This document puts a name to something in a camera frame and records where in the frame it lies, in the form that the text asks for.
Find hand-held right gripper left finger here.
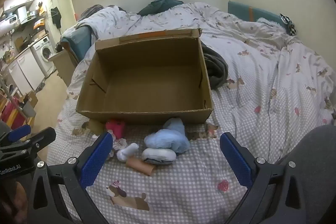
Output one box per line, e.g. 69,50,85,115
28,132,114,224

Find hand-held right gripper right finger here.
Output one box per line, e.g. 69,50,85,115
220,132,309,224

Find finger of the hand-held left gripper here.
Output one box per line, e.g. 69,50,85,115
0,127,57,157
7,124,32,142

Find white lace sock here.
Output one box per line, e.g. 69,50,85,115
112,132,127,159

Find small white sock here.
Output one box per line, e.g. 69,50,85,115
117,143,139,161

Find pink sock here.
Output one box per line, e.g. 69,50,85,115
106,119,126,139

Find beige sock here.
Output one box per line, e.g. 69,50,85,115
127,156,155,176

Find white sock with grey print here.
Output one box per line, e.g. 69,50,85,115
142,147,177,165

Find blue plush toy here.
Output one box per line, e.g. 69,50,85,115
144,117,191,154

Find red and yellow storage rack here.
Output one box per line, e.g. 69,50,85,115
0,93,29,132

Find grey plastic bin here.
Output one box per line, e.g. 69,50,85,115
22,102,36,117

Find small cardboard box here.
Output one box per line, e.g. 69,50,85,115
20,91,38,109

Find bed with patterned duvet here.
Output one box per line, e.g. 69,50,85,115
54,2,336,224

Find white kitchen cabinets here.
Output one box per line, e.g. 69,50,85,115
5,52,45,94

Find wooden nightstand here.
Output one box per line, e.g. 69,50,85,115
48,52,76,86

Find white washing machine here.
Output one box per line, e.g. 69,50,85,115
30,36,57,79

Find dark grey blanket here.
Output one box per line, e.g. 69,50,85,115
203,46,229,89

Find teal mattress edge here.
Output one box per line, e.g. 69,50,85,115
60,26,92,64

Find black hanging garment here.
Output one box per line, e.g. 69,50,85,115
51,6,62,28

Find grey striped cloth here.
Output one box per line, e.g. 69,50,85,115
80,4,104,21

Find white fluffy cloth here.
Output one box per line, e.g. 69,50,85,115
256,17,285,30

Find black and white checkered cloth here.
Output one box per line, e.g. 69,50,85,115
280,13,297,36

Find teal pillow with orange stripe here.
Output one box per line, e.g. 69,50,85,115
227,0,285,28

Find dark teal cushion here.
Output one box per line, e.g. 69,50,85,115
137,0,184,16

